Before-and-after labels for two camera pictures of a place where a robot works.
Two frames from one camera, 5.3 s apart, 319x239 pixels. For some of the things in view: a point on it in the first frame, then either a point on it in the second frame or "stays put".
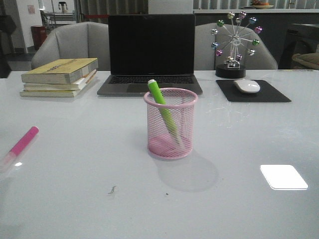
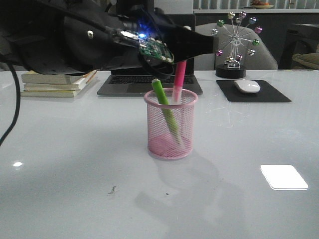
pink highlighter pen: [10, 159] → [180, 71]
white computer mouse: [247, 85] stays put
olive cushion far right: [310, 60] stays put
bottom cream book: [49, 93] stays put
